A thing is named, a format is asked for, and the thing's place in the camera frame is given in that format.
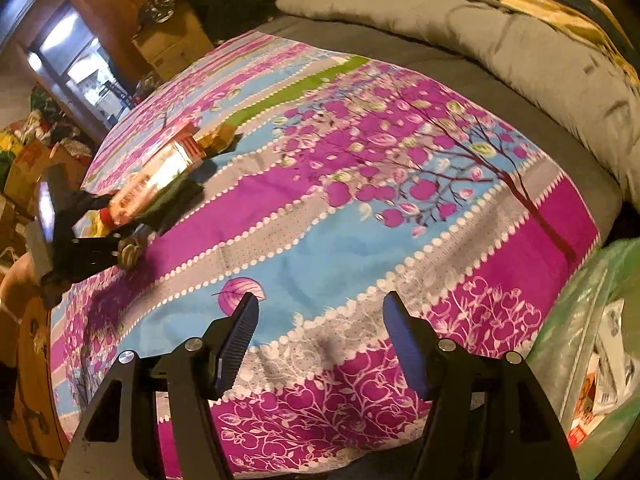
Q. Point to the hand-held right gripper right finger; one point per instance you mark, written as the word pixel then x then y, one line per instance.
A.
pixel 405 342

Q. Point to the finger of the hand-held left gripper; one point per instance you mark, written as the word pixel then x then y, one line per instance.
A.
pixel 107 255
pixel 90 202

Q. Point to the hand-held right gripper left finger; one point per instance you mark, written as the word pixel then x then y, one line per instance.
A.
pixel 240 332

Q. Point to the clear bottle with red cap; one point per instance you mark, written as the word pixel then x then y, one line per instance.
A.
pixel 160 180

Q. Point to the green plastic bag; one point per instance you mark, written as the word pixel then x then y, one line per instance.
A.
pixel 565 320

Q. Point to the orange white carton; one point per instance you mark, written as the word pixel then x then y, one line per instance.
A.
pixel 584 410

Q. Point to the white plastic wrapper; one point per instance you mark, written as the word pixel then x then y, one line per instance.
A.
pixel 612 355

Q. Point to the large printed cardboard box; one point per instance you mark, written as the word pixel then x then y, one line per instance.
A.
pixel 35 170

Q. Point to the dark wrapper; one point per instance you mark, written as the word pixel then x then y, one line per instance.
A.
pixel 175 205

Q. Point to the yellow green bag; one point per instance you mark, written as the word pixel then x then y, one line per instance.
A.
pixel 11 147

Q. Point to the floral striped bed sheet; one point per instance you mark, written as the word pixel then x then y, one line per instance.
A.
pixel 310 240

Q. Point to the pink red box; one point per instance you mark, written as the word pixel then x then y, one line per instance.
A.
pixel 182 132

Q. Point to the dark patterned bag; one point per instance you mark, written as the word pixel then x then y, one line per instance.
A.
pixel 148 85

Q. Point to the wooden chest of drawers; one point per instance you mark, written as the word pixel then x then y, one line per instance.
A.
pixel 37 385

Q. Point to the gold crinkled wrapper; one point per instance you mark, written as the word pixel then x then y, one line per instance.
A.
pixel 220 137

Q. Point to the wooden wardrobe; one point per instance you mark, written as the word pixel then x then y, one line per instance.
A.
pixel 115 0

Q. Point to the crumpled silver foil bag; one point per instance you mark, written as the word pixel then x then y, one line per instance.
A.
pixel 159 7

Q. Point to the black clothes pile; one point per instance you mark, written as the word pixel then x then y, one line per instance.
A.
pixel 240 0

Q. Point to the grey quilt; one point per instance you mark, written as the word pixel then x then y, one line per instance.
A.
pixel 490 35

